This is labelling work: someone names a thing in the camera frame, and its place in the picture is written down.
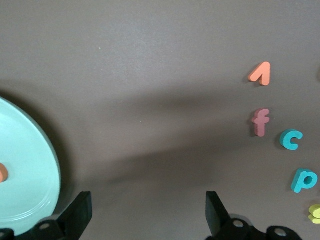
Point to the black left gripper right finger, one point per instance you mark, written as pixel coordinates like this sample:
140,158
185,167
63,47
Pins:
220,225

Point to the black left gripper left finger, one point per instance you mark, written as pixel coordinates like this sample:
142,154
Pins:
75,220

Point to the orange foam letter e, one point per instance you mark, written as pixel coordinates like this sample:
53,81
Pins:
3,172

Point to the teal foam letter c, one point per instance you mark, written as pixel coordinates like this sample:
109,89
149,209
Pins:
283,140

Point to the pale green plate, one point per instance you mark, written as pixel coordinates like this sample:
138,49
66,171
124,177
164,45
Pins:
25,162

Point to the teal foam letter p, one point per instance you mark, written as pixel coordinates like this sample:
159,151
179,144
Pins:
298,180

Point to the yellow foam letter s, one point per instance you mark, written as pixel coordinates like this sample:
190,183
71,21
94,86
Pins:
315,212

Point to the pink foam letter f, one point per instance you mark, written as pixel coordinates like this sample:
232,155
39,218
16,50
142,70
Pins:
260,125

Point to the orange foam letter v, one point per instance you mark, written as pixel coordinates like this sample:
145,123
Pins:
261,72

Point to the brown table cover mat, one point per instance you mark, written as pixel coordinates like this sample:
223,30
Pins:
150,75

